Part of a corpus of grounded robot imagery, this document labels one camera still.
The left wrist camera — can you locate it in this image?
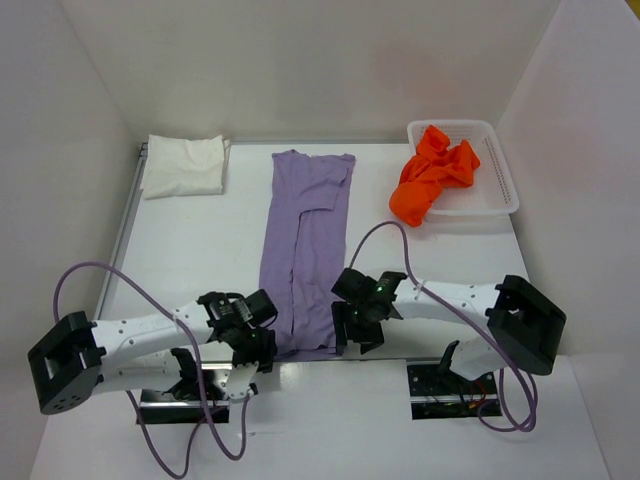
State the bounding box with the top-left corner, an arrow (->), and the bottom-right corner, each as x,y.
225,362 -> 259,402

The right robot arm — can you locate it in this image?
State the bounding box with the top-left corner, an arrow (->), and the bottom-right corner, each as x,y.
332,268 -> 566,393

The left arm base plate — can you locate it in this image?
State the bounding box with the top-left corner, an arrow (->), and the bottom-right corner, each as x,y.
139,364 -> 231,425

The orange t shirt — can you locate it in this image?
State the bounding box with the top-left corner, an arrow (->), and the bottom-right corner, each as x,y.
389,125 -> 481,228

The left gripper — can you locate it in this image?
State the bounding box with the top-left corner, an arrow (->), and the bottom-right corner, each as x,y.
228,323 -> 279,376

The purple t shirt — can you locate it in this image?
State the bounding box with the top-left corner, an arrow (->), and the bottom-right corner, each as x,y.
259,150 -> 356,362

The aluminium table edge rail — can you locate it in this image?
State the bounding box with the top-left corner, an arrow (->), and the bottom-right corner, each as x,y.
94,142 -> 148,320

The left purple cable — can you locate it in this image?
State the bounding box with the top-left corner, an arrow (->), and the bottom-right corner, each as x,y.
52,262 -> 251,479

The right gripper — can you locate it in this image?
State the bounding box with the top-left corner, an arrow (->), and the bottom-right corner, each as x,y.
331,300 -> 385,354

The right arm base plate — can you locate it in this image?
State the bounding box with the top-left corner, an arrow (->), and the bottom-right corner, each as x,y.
406,361 -> 502,420

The white plastic basket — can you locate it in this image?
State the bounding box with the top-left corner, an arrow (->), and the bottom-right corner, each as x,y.
407,119 -> 519,217

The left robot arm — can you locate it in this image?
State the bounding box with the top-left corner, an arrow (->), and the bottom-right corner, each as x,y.
28,289 -> 277,415

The white t shirt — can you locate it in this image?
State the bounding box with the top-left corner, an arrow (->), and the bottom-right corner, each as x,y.
140,135 -> 231,200

